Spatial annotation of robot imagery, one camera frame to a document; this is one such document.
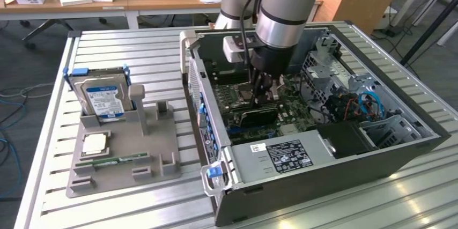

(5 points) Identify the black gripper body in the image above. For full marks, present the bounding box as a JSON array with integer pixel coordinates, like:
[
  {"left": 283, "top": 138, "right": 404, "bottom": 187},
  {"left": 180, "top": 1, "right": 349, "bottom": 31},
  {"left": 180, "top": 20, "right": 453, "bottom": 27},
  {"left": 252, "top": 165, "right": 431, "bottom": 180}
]
[{"left": 249, "top": 43, "right": 296, "bottom": 76}]

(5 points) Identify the black Nvidia graphics card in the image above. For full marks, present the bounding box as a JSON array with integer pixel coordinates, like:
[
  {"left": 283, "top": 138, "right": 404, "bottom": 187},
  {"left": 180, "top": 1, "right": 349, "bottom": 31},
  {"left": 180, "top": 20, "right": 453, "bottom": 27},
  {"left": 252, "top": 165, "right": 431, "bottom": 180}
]
[{"left": 228, "top": 105, "right": 279, "bottom": 131}]

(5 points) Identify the CPU socket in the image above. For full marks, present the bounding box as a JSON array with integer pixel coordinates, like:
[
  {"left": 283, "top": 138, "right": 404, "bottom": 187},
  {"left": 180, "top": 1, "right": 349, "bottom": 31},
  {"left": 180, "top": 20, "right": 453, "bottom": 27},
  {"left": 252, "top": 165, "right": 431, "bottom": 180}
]
[{"left": 232, "top": 83, "right": 255, "bottom": 102}]

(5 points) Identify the green motherboard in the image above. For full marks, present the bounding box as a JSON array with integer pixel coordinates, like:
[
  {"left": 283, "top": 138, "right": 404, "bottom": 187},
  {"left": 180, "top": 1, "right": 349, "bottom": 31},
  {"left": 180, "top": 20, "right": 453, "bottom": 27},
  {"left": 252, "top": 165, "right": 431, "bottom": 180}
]
[{"left": 212, "top": 69, "right": 319, "bottom": 146}]

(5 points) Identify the perforated metal drive cage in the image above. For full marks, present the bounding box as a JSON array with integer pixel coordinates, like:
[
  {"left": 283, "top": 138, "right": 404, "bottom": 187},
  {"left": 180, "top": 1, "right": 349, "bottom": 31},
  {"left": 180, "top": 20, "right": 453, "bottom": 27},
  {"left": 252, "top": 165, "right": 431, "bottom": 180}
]
[{"left": 301, "top": 34, "right": 380, "bottom": 101}]

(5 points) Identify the blue expansion slot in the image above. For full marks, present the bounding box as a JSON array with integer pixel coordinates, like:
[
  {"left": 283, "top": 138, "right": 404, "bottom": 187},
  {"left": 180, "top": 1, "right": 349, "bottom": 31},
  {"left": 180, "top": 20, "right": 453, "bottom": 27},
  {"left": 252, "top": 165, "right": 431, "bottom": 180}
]
[{"left": 226, "top": 125, "right": 248, "bottom": 136}]

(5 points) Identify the black plastic shroud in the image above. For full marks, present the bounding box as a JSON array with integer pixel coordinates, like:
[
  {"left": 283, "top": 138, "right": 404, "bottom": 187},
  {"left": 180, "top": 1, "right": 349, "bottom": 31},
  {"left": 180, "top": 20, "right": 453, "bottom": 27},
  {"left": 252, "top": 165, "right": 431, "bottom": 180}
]
[{"left": 316, "top": 121, "right": 379, "bottom": 159}]

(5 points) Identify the grey power supply unit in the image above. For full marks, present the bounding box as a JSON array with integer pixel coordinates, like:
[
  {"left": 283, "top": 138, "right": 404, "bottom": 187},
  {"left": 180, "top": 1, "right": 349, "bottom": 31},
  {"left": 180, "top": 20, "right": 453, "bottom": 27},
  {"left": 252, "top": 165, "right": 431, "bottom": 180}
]
[{"left": 230, "top": 129, "right": 339, "bottom": 184}]

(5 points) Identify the wooden cabinet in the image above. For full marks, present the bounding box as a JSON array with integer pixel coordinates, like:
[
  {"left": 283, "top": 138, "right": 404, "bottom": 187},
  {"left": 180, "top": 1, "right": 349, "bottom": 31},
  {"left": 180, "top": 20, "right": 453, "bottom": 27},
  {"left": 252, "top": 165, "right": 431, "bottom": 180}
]
[{"left": 313, "top": 0, "right": 411, "bottom": 35}]

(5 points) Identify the metal disk bay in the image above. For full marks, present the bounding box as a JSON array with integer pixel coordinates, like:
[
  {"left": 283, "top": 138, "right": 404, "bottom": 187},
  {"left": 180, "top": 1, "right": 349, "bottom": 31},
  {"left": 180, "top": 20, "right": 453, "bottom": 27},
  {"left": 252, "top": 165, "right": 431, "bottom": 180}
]
[{"left": 359, "top": 114, "right": 423, "bottom": 151}]

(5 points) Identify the black open PC case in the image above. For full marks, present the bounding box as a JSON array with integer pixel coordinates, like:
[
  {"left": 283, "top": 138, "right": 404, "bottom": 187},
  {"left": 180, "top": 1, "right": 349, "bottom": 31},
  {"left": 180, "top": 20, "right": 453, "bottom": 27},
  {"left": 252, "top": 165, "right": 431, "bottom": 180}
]
[{"left": 177, "top": 24, "right": 452, "bottom": 227}]

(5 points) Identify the grey plastic parts rack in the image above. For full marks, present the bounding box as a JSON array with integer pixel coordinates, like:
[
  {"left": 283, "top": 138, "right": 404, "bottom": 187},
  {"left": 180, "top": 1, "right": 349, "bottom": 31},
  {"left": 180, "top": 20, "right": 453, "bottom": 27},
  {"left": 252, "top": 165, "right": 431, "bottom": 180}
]
[{"left": 65, "top": 84, "right": 182, "bottom": 199}]

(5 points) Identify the hard disk in blue carrier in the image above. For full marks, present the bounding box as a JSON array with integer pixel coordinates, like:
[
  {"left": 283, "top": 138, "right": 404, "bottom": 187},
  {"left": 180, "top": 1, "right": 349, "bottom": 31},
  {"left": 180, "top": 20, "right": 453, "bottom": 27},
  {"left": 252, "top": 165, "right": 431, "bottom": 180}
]
[{"left": 62, "top": 64, "right": 133, "bottom": 122}]

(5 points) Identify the black tripod pole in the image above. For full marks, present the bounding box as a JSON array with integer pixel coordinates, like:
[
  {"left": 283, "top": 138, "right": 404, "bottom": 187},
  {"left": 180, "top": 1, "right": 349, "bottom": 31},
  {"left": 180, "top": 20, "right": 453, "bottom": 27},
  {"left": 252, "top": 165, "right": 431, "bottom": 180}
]
[{"left": 400, "top": 0, "right": 458, "bottom": 66}]

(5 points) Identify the silver CPU chip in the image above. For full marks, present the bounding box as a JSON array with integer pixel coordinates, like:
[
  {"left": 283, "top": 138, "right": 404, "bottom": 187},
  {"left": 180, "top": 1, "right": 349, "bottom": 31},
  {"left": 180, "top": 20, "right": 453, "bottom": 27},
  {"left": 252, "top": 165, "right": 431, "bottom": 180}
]
[{"left": 81, "top": 132, "right": 112, "bottom": 157}]

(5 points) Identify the green RAM stick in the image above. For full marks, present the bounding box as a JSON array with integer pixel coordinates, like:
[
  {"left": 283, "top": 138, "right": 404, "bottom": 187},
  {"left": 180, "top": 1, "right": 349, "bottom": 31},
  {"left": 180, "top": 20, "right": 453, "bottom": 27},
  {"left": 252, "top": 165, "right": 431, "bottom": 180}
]
[{"left": 76, "top": 151, "right": 150, "bottom": 168}]

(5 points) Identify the black chair base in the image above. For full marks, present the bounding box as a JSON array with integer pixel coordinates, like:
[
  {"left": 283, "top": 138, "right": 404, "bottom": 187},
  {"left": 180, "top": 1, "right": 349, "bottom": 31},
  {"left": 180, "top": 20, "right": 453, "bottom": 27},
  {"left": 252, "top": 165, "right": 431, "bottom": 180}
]
[{"left": 18, "top": 18, "right": 110, "bottom": 50}]

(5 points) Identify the black camera cable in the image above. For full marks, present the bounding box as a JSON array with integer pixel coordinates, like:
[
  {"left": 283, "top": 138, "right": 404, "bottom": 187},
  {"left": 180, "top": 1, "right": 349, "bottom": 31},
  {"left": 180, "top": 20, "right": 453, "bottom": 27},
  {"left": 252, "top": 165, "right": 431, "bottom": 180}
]
[{"left": 239, "top": 0, "right": 269, "bottom": 86}]

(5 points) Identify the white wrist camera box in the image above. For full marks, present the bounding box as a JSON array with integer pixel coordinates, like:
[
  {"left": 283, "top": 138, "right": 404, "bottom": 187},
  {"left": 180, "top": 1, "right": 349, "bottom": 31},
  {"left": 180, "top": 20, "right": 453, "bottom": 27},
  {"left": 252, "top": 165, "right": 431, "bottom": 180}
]
[{"left": 221, "top": 35, "right": 253, "bottom": 63}]

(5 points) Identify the black power wire bundle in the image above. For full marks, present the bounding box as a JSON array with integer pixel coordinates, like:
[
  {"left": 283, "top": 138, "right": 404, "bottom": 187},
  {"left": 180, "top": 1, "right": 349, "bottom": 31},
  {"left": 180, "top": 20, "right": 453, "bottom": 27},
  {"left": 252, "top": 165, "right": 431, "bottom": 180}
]
[{"left": 323, "top": 92, "right": 359, "bottom": 122}]

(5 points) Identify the red wire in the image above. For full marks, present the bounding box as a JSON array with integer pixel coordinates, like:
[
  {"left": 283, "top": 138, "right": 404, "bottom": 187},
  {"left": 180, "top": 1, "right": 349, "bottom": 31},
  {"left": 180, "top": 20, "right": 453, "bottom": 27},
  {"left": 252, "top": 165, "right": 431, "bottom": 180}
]
[{"left": 341, "top": 97, "right": 359, "bottom": 121}]

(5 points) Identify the blue data wire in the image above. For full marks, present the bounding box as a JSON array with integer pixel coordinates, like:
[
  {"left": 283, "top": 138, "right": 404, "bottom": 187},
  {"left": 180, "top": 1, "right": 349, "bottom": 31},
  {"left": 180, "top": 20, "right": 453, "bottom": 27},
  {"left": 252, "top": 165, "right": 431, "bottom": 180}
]
[{"left": 359, "top": 91, "right": 387, "bottom": 122}]

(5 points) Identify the blue floor cable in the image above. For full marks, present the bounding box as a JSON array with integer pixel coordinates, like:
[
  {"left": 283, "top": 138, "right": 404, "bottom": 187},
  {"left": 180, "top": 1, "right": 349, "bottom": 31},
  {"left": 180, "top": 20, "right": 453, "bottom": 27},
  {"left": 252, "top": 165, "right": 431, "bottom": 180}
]
[{"left": 0, "top": 100, "right": 28, "bottom": 200}]

